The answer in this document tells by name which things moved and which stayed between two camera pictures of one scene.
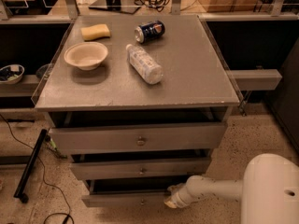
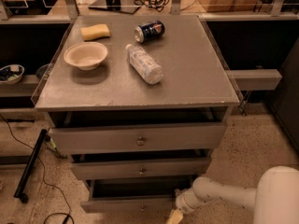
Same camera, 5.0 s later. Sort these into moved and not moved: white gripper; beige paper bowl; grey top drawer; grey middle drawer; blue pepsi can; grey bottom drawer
Moved: grey bottom drawer; white gripper
Not moved: grey middle drawer; blue pepsi can; grey top drawer; beige paper bowl
